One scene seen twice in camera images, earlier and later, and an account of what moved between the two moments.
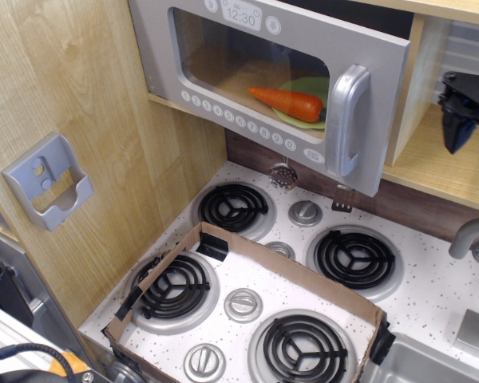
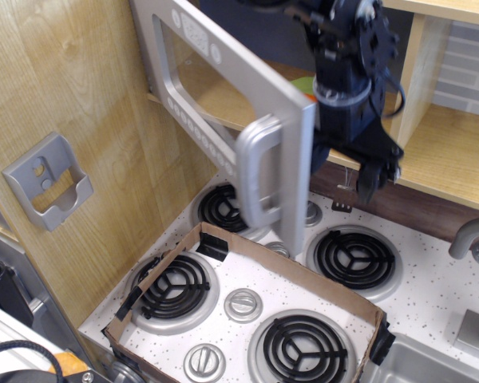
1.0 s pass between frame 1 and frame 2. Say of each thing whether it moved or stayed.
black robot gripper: moved
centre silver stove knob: stayed
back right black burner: stayed
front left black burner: stayed
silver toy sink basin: stayed
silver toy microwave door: moved
